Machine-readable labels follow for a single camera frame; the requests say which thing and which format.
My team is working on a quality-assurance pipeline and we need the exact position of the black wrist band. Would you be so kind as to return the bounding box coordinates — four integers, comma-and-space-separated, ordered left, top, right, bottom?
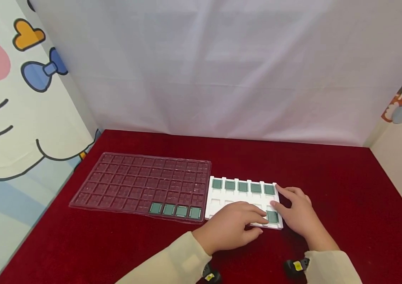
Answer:
284, 257, 311, 279
202, 263, 222, 283

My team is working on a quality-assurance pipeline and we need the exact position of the person's right forearm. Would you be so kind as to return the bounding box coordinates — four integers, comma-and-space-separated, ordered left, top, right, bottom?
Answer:
304, 249, 364, 284

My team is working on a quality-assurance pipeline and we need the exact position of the person's right hand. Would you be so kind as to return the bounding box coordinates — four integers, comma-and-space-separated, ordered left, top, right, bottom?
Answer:
269, 185, 340, 252

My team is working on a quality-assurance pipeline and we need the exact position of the person's left hand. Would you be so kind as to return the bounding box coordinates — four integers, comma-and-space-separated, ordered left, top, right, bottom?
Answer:
192, 201, 269, 255

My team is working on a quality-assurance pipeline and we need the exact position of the clear plastic compartment tray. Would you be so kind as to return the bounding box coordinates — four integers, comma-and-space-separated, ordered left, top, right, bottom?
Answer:
68, 151, 212, 224

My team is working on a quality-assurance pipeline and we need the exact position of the white foam tray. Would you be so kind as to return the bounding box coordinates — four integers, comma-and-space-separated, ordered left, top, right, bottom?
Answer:
204, 176, 284, 230

